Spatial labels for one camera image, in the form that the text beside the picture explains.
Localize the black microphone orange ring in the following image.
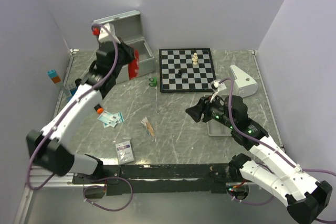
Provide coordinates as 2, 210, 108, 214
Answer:
75, 78, 104, 114

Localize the black grey chessboard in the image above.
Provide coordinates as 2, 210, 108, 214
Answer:
159, 48, 216, 93

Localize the metal first aid case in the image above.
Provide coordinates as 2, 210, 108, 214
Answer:
83, 10, 155, 91

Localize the green plastic clip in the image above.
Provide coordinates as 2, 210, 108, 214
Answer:
149, 77, 157, 87

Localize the white gauze pad packet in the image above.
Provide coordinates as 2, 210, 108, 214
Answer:
116, 137, 135, 165

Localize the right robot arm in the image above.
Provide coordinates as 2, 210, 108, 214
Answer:
185, 95, 332, 223

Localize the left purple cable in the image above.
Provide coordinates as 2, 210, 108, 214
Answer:
26, 23, 134, 211

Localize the red first aid kit pouch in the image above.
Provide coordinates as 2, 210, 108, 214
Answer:
128, 49, 139, 80

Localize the grey plastic tray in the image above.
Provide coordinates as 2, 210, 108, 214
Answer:
207, 120, 231, 137

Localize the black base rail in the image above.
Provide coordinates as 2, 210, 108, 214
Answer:
72, 163, 250, 196

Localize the bag of cotton swabs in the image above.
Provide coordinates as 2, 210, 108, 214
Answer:
141, 117, 157, 142

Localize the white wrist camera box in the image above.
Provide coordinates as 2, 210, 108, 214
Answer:
98, 23, 119, 43

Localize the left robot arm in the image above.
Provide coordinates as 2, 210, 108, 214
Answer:
26, 41, 139, 183

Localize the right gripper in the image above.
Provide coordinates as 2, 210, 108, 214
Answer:
185, 92, 236, 129

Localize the toy brick tower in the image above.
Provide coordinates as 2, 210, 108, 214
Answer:
47, 69, 77, 102

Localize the white plastic wedge housing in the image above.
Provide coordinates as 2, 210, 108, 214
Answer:
230, 65, 258, 98

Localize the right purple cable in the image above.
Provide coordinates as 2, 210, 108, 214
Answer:
217, 77, 336, 223

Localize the purple cable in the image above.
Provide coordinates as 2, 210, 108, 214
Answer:
26, 23, 134, 211
217, 77, 336, 223

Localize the teal striped wipe packet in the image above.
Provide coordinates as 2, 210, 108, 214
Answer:
98, 111, 124, 128

